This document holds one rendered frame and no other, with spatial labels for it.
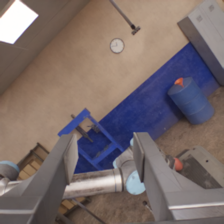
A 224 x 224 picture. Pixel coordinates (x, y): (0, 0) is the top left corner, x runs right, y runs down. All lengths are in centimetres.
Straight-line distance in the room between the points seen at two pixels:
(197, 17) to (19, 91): 409
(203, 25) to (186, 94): 136
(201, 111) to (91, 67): 251
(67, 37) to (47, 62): 70
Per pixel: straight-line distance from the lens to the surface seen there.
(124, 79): 377
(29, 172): 460
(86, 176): 64
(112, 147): 364
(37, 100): 416
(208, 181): 105
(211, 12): 394
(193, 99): 349
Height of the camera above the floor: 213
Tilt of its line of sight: 12 degrees down
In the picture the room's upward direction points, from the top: 43 degrees counter-clockwise
